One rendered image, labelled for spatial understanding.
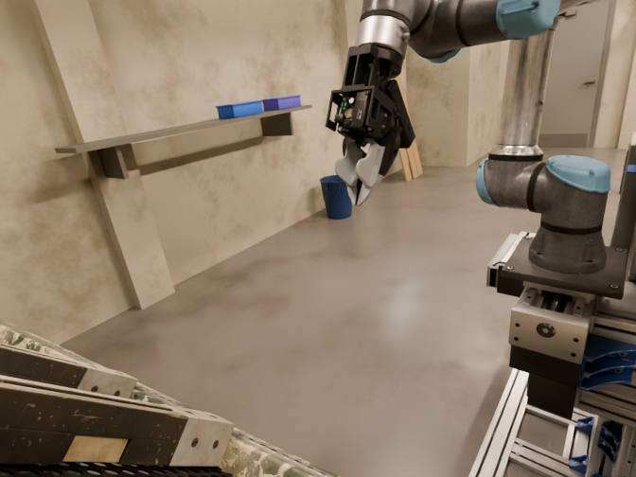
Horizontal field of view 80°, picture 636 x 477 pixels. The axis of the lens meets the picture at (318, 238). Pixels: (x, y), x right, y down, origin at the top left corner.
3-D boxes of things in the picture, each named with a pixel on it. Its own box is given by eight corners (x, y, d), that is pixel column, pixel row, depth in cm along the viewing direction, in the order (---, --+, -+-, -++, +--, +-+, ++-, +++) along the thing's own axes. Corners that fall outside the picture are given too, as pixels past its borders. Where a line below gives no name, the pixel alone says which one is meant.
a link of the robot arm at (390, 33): (373, 47, 60) (421, 39, 55) (368, 76, 60) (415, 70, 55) (347, 22, 54) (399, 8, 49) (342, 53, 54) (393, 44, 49)
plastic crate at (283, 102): (285, 107, 380) (284, 96, 376) (302, 105, 367) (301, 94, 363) (262, 111, 357) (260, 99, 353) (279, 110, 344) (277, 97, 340)
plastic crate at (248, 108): (247, 114, 344) (244, 101, 340) (264, 113, 330) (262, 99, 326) (217, 119, 320) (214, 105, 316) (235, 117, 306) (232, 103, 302)
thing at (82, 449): (118, 463, 49) (130, 438, 51) (61, 462, 43) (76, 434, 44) (105, 454, 51) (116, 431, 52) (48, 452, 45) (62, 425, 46)
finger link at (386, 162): (360, 172, 56) (370, 114, 56) (365, 175, 57) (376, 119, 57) (388, 174, 53) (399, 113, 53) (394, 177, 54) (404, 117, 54)
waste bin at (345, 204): (335, 208, 480) (331, 170, 461) (362, 212, 456) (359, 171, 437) (314, 220, 450) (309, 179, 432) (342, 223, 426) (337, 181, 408)
